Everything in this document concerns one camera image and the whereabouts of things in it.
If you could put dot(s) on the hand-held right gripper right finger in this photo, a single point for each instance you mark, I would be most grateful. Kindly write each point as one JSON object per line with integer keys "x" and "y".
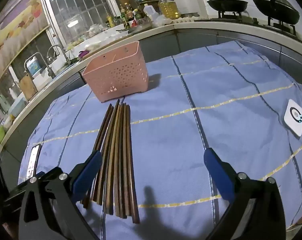
{"x": 217, "y": 175}

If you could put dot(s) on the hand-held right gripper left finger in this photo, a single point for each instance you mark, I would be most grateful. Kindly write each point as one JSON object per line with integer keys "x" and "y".
{"x": 91, "y": 172}

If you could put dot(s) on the bundle of wooden chopsticks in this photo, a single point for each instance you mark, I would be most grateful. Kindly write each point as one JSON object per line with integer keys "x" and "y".
{"x": 116, "y": 155}

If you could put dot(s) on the pink perforated plastic basket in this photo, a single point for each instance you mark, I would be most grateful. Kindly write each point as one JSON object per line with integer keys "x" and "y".
{"x": 116, "y": 75}

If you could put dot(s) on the blue checked cloth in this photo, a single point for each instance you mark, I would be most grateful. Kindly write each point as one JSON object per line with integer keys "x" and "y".
{"x": 191, "y": 130}

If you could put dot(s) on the smartphone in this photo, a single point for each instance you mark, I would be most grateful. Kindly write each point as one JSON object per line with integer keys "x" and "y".
{"x": 33, "y": 160}

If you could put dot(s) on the white square device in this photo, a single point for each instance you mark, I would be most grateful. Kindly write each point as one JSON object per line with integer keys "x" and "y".
{"x": 295, "y": 116}

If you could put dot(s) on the wooden cutting board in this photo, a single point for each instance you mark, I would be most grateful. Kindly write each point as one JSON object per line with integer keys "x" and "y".
{"x": 28, "y": 87}

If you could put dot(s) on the tall steel faucet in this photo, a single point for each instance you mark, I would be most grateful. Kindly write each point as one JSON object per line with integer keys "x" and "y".
{"x": 50, "y": 72}

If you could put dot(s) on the pale green kettle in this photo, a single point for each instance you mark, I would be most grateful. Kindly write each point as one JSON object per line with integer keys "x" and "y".
{"x": 2, "y": 102}

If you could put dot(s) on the purple plastic item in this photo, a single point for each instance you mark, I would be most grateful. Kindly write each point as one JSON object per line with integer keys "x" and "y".
{"x": 83, "y": 54}

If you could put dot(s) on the white box with blue picture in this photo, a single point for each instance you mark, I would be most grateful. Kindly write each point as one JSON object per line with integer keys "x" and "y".
{"x": 33, "y": 67}

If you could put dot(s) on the curved steel faucet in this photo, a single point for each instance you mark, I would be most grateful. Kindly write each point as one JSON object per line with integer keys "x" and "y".
{"x": 57, "y": 45}

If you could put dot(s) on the gas stove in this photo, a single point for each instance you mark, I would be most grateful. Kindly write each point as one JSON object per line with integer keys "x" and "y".
{"x": 241, "y": 19}

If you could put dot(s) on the tray of eggs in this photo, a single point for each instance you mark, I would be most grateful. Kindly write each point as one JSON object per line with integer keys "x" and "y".
{"x": 188, "y": 18}

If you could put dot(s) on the row of condiment bottles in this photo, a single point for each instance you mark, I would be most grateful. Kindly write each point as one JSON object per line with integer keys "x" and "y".
{"x": 126, "y": 17}

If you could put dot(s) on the barred window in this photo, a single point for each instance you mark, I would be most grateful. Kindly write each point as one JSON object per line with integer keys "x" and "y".
{"x": 73, "y": 10}

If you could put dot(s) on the clear plastic container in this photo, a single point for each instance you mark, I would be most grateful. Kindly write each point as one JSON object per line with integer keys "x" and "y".
{"x": 163, "y": 20}

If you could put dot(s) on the white plastic jug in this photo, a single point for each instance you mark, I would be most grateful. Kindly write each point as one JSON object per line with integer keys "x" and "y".
{"x": 149, "y": 12}

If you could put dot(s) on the black frying pan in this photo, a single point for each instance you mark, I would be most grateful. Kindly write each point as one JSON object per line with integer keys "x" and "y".
{"x": 227, "y": 4}

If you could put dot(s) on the cooking oil bottle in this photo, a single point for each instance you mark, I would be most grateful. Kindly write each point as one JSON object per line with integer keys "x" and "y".
{"x": 168, "y": 8}

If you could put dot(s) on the black wok with lid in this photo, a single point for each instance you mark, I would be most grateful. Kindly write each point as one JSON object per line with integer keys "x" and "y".
{"x": 276, "y": 7}

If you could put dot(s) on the wall poster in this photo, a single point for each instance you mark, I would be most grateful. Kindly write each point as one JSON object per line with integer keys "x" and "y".
{"x": 13, "y": 30}

